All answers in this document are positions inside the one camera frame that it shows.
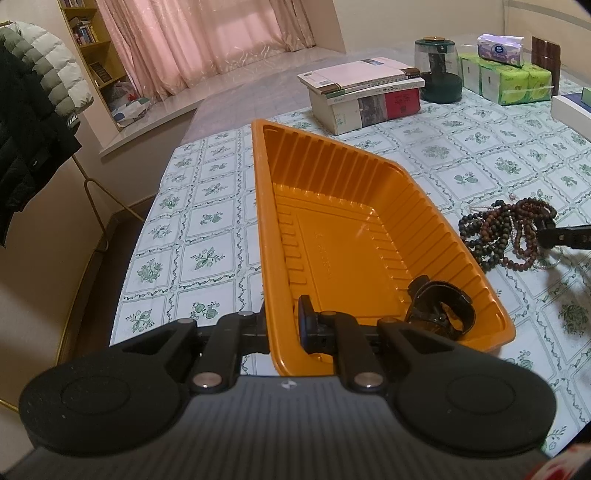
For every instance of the pink curtain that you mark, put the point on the pink curtain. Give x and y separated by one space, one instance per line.
194 41

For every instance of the black puffer jacket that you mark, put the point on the black puffer jacket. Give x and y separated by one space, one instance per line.
32 152

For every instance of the white plastic bag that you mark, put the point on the white plastic bag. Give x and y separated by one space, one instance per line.
129 104

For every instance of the black wristwatch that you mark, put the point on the black wristwatch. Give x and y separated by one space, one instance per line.
458 304

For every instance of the gold metal coat rack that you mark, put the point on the gold metal coat rack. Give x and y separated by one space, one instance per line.
92 198

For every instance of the white flat box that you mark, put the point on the white flat box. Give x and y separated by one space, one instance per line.
570 113

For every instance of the green flat box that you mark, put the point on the green flat box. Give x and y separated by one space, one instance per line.
586 97

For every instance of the dark green glass jar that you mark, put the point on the dark green glass jar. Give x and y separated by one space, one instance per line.
438 74

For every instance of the green tissue pack bundle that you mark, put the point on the green tissue pack bundle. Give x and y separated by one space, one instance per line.
508 83

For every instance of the green and white puffer jacket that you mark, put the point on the green and white puffer jacket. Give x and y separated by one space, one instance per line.
51 60

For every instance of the purple tissue pack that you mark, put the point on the purple tissue pack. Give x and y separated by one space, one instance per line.
501 50

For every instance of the brown wooden box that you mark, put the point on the brown wooden box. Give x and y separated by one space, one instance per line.
547 55

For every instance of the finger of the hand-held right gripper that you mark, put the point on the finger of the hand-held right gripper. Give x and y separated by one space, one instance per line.
564 237

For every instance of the yellow wooden bookshelf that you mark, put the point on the yellow wooden bookshelf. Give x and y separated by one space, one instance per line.
104 55

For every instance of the red patterned cloth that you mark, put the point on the red patterned cloth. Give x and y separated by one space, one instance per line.
554 470

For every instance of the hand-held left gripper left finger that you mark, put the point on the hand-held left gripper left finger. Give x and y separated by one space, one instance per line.
253 333

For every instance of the thick book with red spine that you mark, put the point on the thick book with red spine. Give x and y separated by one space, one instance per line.
369 110

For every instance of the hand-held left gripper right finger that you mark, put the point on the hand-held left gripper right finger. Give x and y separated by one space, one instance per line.
304 319

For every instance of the pink cover book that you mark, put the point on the pink cover book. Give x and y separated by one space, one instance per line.
360 71

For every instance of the orange plastic tray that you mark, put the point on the orange plastic tray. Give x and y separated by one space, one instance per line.
332 230

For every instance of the thin white book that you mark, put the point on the thin white book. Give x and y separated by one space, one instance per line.
397 85

